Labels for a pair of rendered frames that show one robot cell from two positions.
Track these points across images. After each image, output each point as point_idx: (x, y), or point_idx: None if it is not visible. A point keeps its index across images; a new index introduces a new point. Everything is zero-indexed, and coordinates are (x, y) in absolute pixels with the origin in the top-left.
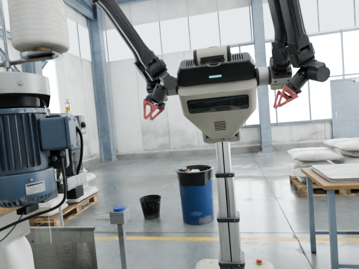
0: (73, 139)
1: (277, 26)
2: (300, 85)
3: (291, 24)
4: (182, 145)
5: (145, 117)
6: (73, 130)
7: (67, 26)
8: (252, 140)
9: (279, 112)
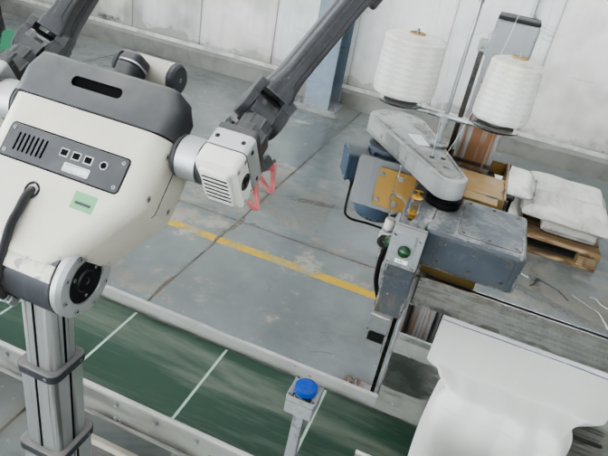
0: (342, 165)
1: (76, 14)
2: None
3: (87, 19)
4: None
5: (270, 190)
6: (345, 160)
7: (379, 62)
8: None
9: None
